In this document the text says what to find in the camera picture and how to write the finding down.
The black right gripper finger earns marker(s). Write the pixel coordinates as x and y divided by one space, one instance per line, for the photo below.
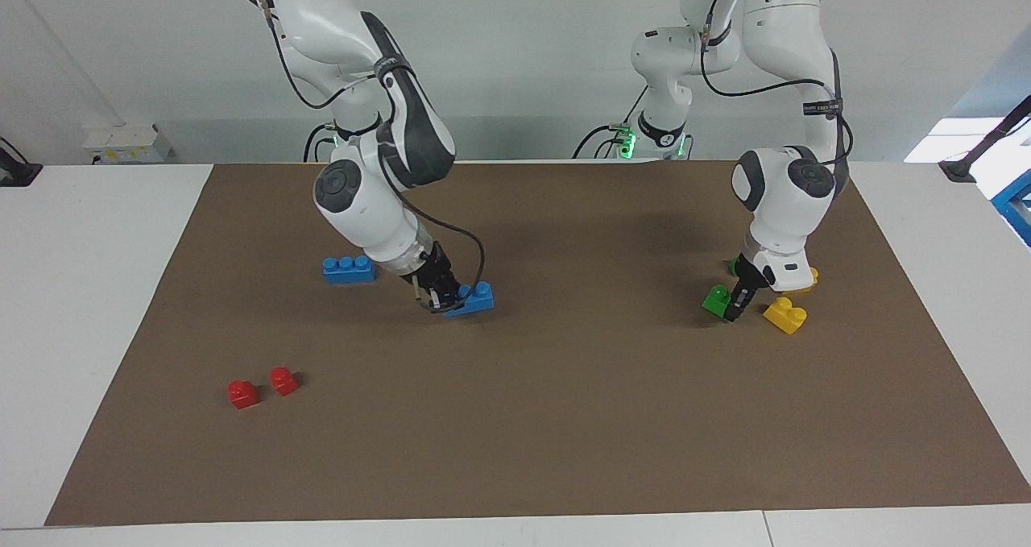
425 296
453 296

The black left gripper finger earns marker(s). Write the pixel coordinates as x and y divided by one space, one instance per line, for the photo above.
747 304
734 305

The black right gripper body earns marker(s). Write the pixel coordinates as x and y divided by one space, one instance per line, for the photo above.
433 273

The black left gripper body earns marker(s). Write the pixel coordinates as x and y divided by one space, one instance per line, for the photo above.
751 279

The green two-stud brick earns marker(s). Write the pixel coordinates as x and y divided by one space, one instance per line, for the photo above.
734 267
714 299

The blue three-stud brick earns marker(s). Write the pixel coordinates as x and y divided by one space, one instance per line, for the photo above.
349 270
477 299

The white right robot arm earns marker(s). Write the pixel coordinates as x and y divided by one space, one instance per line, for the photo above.
362 200

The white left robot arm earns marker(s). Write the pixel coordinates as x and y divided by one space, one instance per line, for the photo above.
785 184

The yellow two-stud brick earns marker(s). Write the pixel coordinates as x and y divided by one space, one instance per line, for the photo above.
809 281
785 315

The brown table mat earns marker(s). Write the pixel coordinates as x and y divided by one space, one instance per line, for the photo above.
564 418

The red one-stud brick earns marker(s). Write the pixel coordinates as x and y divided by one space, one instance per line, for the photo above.
283 381
242 394

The black table clamp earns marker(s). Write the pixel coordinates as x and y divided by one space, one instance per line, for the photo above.
16 172

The black camera stand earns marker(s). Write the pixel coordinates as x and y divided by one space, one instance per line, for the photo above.
979 151

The blue frame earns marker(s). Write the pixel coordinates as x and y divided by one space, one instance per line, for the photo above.
1015 209

